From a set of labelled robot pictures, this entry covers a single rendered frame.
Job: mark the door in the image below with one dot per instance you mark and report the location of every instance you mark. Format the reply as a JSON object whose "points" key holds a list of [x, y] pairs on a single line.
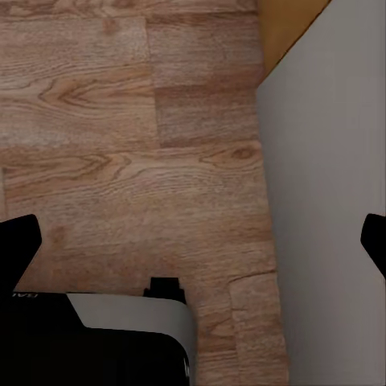
{"points": [[282, 23]]}

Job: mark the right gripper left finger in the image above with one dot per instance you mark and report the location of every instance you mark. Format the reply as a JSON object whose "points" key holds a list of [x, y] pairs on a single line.
{"points": [[20, 239]]}

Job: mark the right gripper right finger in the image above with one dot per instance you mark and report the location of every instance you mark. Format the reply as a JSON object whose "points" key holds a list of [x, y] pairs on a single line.
{"points": [[373, 239]]}

